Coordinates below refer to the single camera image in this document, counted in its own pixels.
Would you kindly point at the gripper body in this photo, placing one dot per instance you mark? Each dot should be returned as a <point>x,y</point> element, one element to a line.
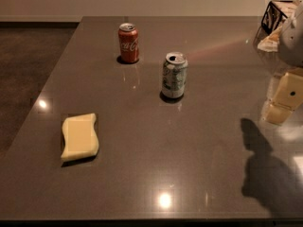
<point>293,43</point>

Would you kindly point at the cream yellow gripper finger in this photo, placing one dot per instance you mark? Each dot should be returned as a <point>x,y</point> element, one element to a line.
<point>276,114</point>

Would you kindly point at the yellow wavy sponge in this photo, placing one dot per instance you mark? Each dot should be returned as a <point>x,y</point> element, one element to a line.
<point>80,137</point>

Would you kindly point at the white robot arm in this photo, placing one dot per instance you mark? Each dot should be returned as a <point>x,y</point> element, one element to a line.
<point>291,43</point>

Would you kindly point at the white green soda can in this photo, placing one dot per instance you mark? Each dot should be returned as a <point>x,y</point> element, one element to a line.
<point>174,75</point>

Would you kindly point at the red cola can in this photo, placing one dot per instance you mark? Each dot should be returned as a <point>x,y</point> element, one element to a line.
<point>128,43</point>

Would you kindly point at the black wire basket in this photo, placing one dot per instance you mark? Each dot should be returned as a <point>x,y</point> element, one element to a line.
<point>277,12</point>

